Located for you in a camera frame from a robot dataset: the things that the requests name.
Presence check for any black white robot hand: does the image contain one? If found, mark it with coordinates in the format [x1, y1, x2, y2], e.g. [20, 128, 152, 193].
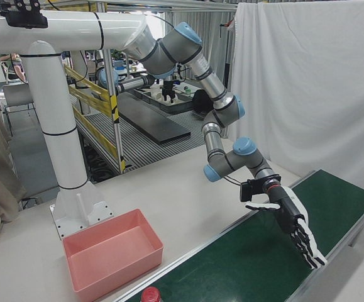
[245, 185, 328, 271]

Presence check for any pink plastic basket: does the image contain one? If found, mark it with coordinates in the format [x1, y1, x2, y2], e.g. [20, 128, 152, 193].
[62, 208, 165, 302]

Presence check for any white curtain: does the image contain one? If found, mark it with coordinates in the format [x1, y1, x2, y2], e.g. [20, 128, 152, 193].
[223, 0, 364, 196]

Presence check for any black round chair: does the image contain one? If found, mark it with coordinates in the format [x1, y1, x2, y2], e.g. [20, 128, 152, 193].
[192, 89, 216, 115]

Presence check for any clear water bottle red cap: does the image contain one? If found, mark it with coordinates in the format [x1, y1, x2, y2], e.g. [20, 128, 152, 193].
[140, 286, 163, 302]

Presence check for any grey background work tray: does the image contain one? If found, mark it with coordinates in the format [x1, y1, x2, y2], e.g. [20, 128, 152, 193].
[133, 87, 199, 115]

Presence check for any black flat platform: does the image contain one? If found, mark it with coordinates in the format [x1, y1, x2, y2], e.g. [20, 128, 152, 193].
[118, 93, 192, 145]

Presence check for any background black gripper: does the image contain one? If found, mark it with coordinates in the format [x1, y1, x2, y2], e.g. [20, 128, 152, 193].
[160, 81, 177, 104]

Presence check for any yellow safety barrier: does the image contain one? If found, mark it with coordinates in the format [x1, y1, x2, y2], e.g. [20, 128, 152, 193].
[63, 64, 126, 173]

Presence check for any grey metal chair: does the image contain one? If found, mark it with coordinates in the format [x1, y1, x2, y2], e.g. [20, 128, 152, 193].
[1, 82, 38, 137]

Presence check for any seated person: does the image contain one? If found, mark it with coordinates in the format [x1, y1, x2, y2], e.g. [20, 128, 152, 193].
[0, 52, 29, 84]

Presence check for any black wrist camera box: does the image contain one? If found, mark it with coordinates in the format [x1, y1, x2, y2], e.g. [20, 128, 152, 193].
[239, 179, 257, 203]

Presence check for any green conveyor belt aluminium frame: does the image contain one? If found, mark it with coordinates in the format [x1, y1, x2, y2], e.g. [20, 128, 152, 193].
[114, 169, 364, 302]

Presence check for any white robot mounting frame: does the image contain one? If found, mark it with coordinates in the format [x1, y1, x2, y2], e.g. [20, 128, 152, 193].
[0, 10, 148, 242]

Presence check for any black camera on frame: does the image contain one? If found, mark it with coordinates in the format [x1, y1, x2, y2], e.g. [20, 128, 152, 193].
[0, 0, 49, 30]

